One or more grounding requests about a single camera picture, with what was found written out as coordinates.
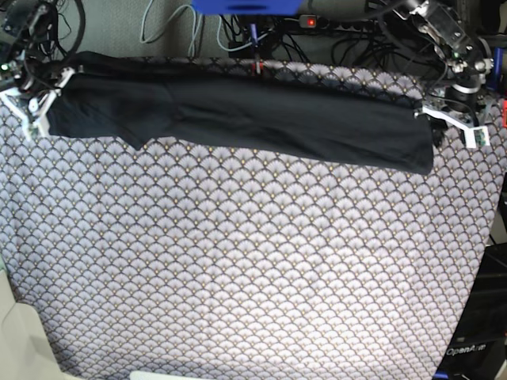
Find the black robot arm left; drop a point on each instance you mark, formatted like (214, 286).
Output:
(465, 57)

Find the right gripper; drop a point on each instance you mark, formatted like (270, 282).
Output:
(35, 81)

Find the fan-patterned grey tablecloth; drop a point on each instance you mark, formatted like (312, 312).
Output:
(230, 263)

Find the red and blue clamp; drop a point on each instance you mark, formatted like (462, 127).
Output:
(255, 44)

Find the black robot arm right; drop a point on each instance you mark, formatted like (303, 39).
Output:
(30, 34)

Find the beige cardboard box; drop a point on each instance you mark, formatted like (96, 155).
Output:
(25, 350)

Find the red clamp at right edge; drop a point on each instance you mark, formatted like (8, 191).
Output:
(504, 122)

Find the blue plastic mount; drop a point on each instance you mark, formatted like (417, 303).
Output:
(247, 7)

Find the black T-shirt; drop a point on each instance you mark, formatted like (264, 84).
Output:
(138, 101)

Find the black OpenArm box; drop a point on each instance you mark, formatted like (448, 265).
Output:
(478, 346)

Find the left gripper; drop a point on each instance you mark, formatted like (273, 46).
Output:
(457, 104)

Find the white object at bottom edge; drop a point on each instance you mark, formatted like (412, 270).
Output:
(144, 375)

